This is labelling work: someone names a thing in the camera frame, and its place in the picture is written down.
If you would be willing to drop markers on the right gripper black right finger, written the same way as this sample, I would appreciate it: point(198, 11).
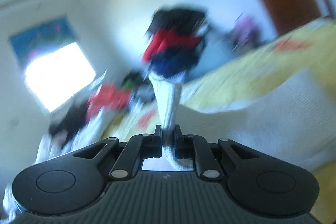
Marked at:
point(196, 147)

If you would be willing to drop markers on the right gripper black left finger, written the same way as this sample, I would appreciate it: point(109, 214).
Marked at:
point(135, 151)

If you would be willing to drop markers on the white knitted sweater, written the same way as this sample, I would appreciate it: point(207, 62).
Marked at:
point(294, 123)

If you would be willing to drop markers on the black clothes by window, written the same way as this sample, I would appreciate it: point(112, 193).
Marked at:
point(73, 121)

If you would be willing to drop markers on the orange red plastic bag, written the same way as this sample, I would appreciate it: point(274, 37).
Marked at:
point(107, 96)

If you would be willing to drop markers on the white printed quilt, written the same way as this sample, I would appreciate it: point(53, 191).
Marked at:
point(51, 147)

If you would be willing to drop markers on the navy blue garment on pile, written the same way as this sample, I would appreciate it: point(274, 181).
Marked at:
point(175, 60)

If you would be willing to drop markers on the red jacket on pile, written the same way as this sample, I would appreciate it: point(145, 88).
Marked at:
point(165, 39)

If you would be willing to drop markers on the bright window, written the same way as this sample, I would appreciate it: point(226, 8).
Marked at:
point(54, 78)

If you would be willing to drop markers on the black garment on pile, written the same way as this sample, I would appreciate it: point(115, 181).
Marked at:
point(182, 20)

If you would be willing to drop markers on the pink purple plastic bag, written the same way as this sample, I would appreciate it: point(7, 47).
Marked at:
point(245, 33)

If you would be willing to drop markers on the yellow carrot print bedsheet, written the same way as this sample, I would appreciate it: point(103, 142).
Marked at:
point(309, 48)

